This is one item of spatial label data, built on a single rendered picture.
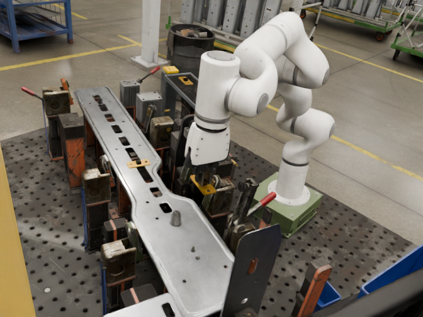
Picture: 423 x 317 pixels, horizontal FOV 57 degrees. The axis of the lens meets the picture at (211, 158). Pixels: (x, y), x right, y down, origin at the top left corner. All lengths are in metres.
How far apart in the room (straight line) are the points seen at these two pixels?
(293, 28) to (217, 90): 0.35
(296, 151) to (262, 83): 0.82
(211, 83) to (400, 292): 0.54
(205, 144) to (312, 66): 0.44
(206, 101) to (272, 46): 0.24
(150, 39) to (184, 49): 1.16
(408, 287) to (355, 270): 1.25
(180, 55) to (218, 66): 3.28
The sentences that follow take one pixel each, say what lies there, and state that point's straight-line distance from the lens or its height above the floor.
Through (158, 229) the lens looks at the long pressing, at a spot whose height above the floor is 1.00.
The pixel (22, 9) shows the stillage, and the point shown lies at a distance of 5.72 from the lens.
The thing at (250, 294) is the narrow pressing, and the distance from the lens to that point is 0.94.
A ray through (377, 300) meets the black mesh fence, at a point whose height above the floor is 1.55.
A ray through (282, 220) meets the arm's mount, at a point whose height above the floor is 0.77.
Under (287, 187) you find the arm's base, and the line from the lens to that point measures 1.71.
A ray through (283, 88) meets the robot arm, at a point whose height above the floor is 1.37.
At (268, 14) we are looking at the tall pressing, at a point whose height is 0.70.
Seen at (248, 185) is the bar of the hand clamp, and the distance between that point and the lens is 1.10.
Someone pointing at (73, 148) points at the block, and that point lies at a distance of 1.73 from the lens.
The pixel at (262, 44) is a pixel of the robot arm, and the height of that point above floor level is 1.59.
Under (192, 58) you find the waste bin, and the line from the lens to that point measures 4.06.
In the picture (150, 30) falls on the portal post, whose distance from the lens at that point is 5.07.
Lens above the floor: 1.86
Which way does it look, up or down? 33 degrees down
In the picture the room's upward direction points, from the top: 9 degrees clockwise
